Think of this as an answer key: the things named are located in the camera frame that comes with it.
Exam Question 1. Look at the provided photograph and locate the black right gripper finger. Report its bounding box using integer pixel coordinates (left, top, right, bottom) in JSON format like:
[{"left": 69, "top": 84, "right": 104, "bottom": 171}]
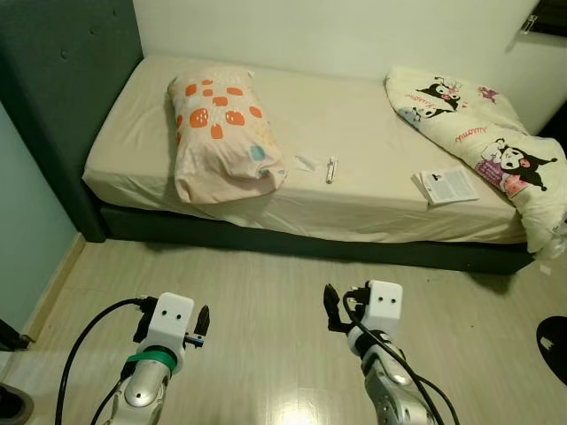
[{"left": 322, "top": 283, "right": 345, "bottom": 334}]

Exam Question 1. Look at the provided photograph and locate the white paperback book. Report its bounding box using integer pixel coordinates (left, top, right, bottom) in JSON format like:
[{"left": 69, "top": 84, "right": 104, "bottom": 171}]
[{"left": 410, "top": 166, "right": 480, "bottom": 208}]

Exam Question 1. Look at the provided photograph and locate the cream cartoon print blanket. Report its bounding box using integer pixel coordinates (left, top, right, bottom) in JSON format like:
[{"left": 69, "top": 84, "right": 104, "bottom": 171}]
[{"left": 384, "top": 66, "right": 567, "bottom": 260}]

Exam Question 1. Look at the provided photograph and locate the pink pillow with orange spots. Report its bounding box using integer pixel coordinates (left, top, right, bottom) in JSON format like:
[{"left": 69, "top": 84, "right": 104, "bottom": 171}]
[{"left": 167, "top": 69, "right": 290, "bottom": 206}]

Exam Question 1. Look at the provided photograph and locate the cream bed mattress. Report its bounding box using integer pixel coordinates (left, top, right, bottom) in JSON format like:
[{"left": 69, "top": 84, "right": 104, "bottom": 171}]
[{"left": 82, "top": 55, "right": 555, "bottom": 245}]

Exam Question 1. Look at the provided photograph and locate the black wardrobe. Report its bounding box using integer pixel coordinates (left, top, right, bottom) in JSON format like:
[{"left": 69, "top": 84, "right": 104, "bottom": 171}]
[{"left": 539, "top": 99, "right": 567, "bottom": 151}]

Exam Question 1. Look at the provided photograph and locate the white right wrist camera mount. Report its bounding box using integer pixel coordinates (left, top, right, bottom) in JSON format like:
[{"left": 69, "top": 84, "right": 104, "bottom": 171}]
[{"left": 365, "top": 281, "right": 405, "bottom": 336}]

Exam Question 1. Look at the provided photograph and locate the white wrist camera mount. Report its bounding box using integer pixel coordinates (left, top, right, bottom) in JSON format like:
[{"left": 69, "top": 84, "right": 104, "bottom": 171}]
[
  {"left": 365, "top": 281, "right": 405, "bottom": 336},
  {"left": 144, "top": 293, "right": 195, "bottom": 355}
]

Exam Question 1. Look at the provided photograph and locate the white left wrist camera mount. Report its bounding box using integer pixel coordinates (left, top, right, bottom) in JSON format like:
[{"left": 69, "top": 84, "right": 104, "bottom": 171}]
[{"left": 144, "top": 293, "right": 195, "bottom": 355}]

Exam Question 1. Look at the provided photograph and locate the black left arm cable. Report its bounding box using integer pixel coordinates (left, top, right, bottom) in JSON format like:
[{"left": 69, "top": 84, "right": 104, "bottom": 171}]
[{"left": 53, "top": 298, "right": 156, "bottom": 425}]

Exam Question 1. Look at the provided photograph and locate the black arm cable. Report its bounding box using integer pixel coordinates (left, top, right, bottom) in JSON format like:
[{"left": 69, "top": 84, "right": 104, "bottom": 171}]
[
  {"left": 341, "top": 292, "right": 462, "bottom": 425},
  {"left": 53, "top": 298, "right": 156, "bottom": 425}
]

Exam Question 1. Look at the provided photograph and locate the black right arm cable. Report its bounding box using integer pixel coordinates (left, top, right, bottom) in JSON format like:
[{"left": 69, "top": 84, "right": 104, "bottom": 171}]
[{"left": 341, "top": 292, "right": 462, "bottom": 425}]

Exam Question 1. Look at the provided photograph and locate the black window frame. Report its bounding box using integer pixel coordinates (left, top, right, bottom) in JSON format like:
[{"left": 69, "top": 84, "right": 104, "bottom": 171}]
[{"left": 534, "top": 0, "right": 567, "bottom": 38}]

